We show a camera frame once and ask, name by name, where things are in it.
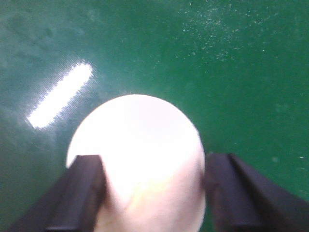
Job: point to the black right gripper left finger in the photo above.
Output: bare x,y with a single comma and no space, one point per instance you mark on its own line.
71,204

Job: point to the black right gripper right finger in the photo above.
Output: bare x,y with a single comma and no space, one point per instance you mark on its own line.
243,200

